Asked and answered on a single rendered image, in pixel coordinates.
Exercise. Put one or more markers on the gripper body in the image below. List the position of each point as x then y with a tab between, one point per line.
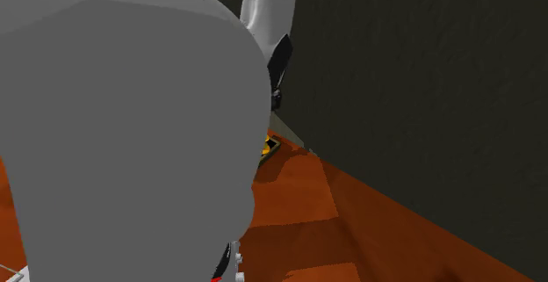
280	58

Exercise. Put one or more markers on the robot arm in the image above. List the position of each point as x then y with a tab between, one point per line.
128	122

